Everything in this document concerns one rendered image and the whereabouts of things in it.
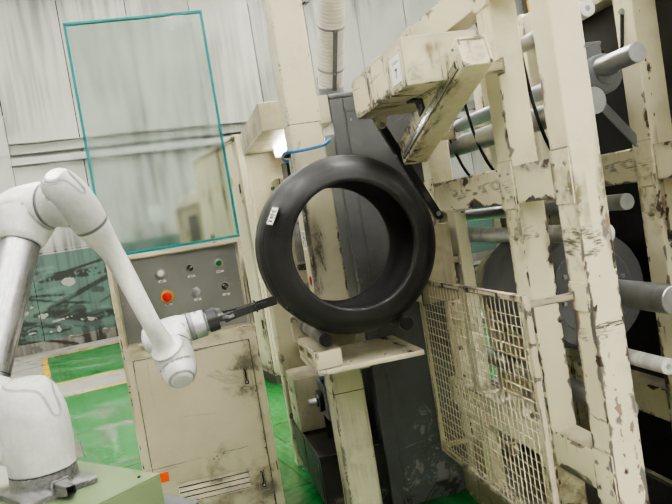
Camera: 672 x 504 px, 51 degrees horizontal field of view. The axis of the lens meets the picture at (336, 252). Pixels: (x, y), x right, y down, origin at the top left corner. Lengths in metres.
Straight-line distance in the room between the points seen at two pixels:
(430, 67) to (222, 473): 1.85
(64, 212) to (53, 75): 9.57
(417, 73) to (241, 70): 10.02
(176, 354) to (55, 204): 0.55
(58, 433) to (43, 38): 10.16
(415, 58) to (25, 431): 1.44
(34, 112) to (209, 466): 8.90
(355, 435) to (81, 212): 1.37
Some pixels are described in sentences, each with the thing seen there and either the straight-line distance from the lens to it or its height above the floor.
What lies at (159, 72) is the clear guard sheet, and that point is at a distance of 3.03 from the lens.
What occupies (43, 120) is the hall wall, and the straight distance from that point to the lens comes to 11.40.
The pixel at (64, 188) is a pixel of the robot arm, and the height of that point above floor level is 1.48.
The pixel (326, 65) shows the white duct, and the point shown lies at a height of 1.96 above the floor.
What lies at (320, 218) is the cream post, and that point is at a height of 1.29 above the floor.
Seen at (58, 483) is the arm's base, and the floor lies 0.79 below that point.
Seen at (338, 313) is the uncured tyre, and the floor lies 0.98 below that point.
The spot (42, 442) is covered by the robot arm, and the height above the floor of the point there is 0.89.
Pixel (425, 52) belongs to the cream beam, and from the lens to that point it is 2.16.
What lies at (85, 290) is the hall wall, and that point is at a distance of 11.16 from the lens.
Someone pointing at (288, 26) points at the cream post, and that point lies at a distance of 2.74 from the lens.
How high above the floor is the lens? 1.30
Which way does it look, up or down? 3 degrees down
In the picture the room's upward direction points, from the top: 9 degrees counter-clockwise
